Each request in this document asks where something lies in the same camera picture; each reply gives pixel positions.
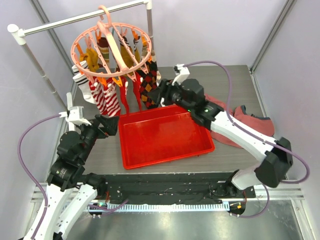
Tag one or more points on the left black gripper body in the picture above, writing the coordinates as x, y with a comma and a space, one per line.
90, 133

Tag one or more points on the pink round clip hanger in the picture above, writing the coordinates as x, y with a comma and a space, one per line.
104, 25

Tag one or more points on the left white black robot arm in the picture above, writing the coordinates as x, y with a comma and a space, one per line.
69, 191

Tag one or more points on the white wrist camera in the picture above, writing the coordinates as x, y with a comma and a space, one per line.
181, 74
75, 116

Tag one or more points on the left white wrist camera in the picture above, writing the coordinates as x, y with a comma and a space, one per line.
75, 116

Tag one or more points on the mustard yellow sock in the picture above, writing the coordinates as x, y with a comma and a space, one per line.
125, 55
91, 57

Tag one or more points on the black argyle sock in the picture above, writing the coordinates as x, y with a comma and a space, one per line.
152, 58
148, 82

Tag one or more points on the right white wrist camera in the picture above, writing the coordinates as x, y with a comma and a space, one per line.
181, 74

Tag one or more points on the white black striped sock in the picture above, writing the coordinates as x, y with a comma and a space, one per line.
76, 70
83, 84

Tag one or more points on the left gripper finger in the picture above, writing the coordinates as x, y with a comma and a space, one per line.
107, 131
108, 122

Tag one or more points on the pink crumpled garment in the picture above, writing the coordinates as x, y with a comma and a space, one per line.
263, 125

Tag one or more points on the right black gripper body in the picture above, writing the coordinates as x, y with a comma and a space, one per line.
165, 90

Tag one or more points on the white slotted cable duct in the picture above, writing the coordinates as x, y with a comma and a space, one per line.
139, 208

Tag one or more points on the red white striped sock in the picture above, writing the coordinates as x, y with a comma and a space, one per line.
111, 100
97, 91

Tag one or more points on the white clothes rack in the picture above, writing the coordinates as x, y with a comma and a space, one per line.
20, 34

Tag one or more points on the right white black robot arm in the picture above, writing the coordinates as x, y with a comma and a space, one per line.
273, 155

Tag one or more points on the beige brown striped sock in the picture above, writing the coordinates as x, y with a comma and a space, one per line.
103, 47

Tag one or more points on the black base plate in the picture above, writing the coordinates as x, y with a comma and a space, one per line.
166, 188

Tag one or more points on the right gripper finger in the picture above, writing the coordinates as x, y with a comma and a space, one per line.
153, 99
163, 85

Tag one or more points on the red plastic tray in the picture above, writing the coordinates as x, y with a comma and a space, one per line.
161, 135

